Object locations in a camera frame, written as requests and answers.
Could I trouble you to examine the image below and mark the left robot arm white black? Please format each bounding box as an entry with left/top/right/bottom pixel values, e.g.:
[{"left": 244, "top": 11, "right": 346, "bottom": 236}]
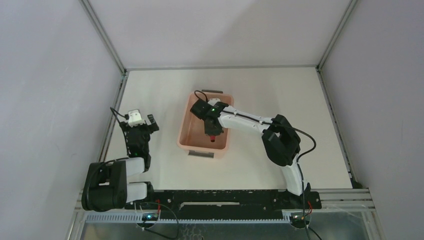
[{"left": 81, "top": 113, "right": 160, "bottom": 212}]

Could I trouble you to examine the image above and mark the pink plastic bin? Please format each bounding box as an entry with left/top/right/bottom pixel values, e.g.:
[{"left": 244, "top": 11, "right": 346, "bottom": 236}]
[{"left": 177, "top": 90, "right": 234, "bottom": 159}]

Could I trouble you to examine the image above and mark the aluminium frame rail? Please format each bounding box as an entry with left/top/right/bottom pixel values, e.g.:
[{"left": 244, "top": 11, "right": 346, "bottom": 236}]
[
  {"left": 65, "top": 0, "right": 128, "bottom": 240},
  {"left": 126, "top": 64, "right": 317, "bottom": 72},
  {"left": 315, "top": 0, "right": 385, "bottom": 240}
]

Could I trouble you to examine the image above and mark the aluminium frame rail right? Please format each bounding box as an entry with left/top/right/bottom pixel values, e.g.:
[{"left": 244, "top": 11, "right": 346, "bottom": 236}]
[{"left": 315, "top": 0, "right": 385, "bottom": 240}]

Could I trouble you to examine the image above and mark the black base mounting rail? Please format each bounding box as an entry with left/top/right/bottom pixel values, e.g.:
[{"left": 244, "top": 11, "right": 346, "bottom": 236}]
[{"left": 124, "top": 189, "right": 322, "bottom": 219}]

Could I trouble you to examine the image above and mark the grey slotted cable duct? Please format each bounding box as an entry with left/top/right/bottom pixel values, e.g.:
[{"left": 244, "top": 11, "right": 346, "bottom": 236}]
[{"left": 84, "top": 212, "right": 301, "bottom": 224}]

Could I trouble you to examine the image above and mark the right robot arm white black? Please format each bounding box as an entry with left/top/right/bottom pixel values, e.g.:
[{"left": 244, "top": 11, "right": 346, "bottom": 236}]
[{"left": 189, "top": 99, "right": 309, "bottom": 208}]

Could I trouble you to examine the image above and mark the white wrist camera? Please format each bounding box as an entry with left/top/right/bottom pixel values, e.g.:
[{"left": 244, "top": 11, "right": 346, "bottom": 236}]
[
  {"left": 207, "top": 98, "right": 221, "bottom": 106},
  {"left": 127, "top": 109, "right": 145, "bottom": 127}
]

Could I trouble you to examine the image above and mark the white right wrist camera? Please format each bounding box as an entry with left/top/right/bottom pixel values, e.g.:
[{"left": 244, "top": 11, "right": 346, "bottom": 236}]
[{"left": 207, "top": 98, "right": 221, "bottom": 106}]

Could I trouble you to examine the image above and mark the aluminium frame rail back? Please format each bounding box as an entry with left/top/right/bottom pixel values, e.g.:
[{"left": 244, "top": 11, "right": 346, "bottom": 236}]
[{"left": 126, "top": 64, "right": 317, "bottom": 72}]

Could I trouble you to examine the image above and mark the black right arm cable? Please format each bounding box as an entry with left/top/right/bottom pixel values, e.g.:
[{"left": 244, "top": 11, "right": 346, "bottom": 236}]
[{"left": 193, "top": 90, "right": 318, "bottom": 240}]

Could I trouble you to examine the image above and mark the aluminium frame rail left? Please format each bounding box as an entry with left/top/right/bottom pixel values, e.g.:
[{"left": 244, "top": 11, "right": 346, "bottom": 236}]
[{"left": 65, "top": 0, "right": 128, "bottom": 240}]

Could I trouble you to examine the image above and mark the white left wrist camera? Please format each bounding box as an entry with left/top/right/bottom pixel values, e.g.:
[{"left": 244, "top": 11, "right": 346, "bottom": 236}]
[{"left": 127, "top": 109, "right": 145, "bottom": 127}]

